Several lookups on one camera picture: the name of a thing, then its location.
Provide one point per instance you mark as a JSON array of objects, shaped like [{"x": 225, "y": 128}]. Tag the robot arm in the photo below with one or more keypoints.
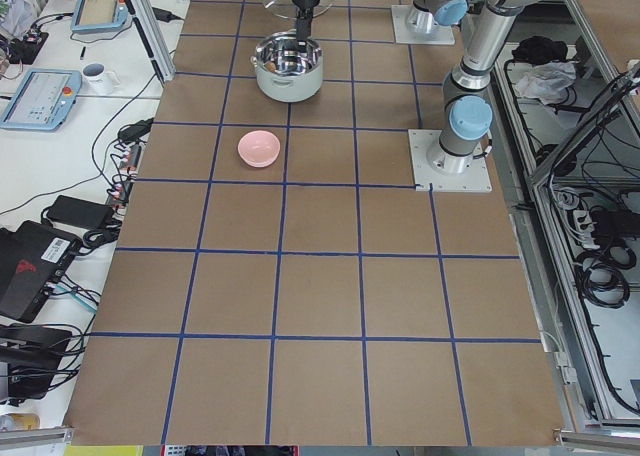
[
  {"x": 468, "y": 116},
  {"x": 445, "y": 12}
]

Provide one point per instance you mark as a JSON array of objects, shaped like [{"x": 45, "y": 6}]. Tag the mint green electric pot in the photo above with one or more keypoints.
[{"x": 299, "y": 74}]

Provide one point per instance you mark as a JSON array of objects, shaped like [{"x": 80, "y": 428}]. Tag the pink bowl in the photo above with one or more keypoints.
[{"x": 259, "y": 148}]

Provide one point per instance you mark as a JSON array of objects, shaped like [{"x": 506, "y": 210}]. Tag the upper teach pendant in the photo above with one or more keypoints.
[{"x": 98, "y": 16}]

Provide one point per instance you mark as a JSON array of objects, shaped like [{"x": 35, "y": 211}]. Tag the teach pendant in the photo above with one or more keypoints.
[
  {"x": 98, "y": 16},
  {"x": 42, "y": 101}
]

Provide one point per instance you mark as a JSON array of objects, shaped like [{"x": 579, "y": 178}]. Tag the white mug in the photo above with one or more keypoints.
[{"x": 102, "y": 80}]

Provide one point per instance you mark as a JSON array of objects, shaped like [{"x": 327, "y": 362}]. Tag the lower teach pendant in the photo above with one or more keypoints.
[{"x": 42, "y": 101}]

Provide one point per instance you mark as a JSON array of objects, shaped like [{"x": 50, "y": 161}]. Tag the black power adapter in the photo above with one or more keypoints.
[{"x": 78, "y": 213}]

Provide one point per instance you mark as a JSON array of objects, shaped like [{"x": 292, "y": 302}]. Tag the aluminium frame post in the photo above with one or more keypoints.
[{"x": 144, "y": 20}]

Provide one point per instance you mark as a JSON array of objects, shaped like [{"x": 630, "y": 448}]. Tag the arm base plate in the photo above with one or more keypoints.
[
  {"x": 417, "y": 27},
  {"x": 438, "y": 171}
]

